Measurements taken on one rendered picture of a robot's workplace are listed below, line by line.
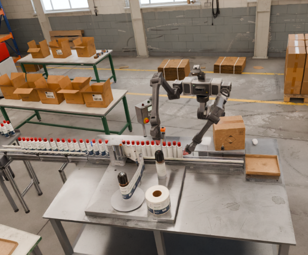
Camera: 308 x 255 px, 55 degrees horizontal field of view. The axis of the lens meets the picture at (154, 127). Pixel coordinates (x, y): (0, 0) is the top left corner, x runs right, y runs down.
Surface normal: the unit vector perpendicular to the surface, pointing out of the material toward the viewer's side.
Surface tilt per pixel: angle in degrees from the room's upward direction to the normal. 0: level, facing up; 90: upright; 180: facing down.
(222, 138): 90
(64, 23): 90
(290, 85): 87
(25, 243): 0
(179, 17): 90
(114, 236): 0
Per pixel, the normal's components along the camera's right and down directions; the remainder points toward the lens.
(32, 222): -0.13, -0.84
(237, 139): -0.07, 0.54
